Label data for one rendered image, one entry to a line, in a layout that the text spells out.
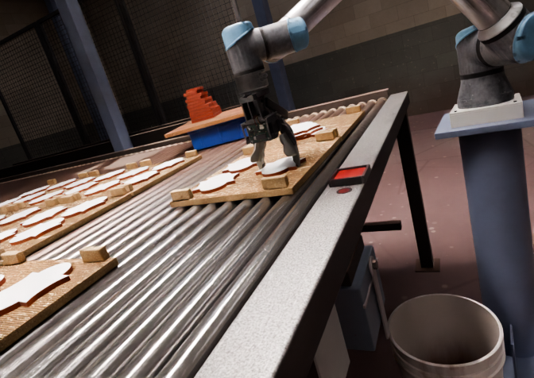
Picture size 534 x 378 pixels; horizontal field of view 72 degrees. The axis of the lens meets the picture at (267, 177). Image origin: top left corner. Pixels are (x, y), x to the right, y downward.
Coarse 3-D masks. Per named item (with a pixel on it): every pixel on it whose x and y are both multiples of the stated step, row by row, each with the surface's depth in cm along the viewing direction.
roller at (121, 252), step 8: (304, 120) 179; (176, 208) 94; (184, 208) 93; (168, 216) 89; (176, 216) 90; (160, 224) 85; (144, 232) 82; (152, 232) 82; (136, 240) 79; (144, 240) 80; (120, 248) 76; (128, 248) 76; (112, 256) 73; (120, 256) 74
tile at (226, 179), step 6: (222, 174) 104; (228, 174) 102; (234, 174) 100; (210, 180) 101; (216, 180) 99; (222, 180) 97; (228, 180) 95; (234, 180) 94; (204, 186) 96; (210, 186) 95; (216, 186) 93; (222, 186) 93; (204, 192) 93; (210, 192) 92
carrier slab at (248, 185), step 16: (304, 144) 117; (320, 144) 111; (336, 144) 109; (272, 160) 107; (320, 160) 95; (240, 176) 100; (256, 176) 95; (288, 176) 87; (304, 176) 85; (192, 192) 98; (224, 192) 89; (240, 192) 85; (256, 192) 82; (272, 192) 80; (288, 192) 79
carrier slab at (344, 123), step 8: (360, 112) 146; (320, 120) 154; (328, 120) 149; (336, 120) 143; (344, 120) 138; (352, 120) 134; (328, 128) 132; (344, 128) 124; (352, 128) 126; (344, 136) 116; (272, 144) 133; (280, 144) 129; (296, 144) 121
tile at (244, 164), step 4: (240, 160) 115; (244, 160) 113; (248, 160) 112; (228, 164) 114; (232, 164) 113; (236, 164) 111; (240, 164) 110; (244, 164) 108; (248, 164) 106; (252, 164) 106; (256, 164) 106; (228, 168) 109; (232, 168) 107; (236, 168) 106; (240, 168) 104; (244, 168) 104; (248, 168) 105; (224, 172) 109; (232, 172) 105; (236, 172) 105
